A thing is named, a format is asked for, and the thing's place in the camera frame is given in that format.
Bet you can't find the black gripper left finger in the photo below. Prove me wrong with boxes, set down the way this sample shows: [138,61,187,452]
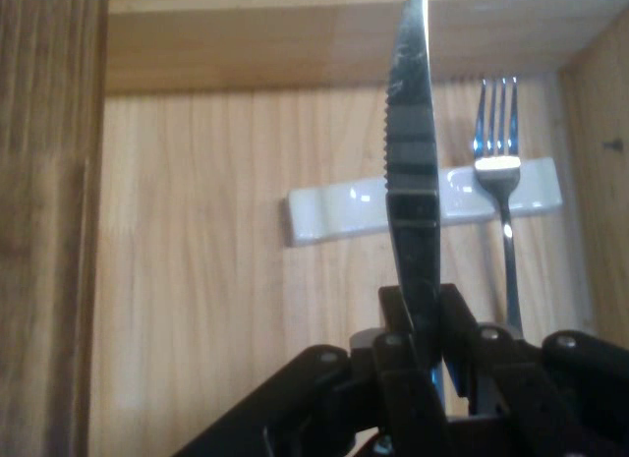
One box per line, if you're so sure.
[171,285,453,457]

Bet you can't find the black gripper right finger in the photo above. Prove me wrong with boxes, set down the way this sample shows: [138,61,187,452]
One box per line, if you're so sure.
[438,283,629,457]

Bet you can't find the silver table knife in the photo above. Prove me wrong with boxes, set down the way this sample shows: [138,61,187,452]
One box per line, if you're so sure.
[380,0,446,409]

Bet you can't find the light wooden drawer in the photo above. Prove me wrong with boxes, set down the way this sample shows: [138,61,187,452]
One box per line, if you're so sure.
[86,0,629,457]

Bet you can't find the white ceramic cutlery rest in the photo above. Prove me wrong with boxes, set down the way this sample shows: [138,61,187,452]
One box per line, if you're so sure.
[433,156,564,220]
[284,176,392,250]

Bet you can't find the silver fork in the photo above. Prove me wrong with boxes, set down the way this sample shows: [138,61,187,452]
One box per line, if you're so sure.
[472,76,525,341]

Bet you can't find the dark wooden drawer cabinet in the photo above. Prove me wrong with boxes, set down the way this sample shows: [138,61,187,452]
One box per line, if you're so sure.
[0,0,110,457]

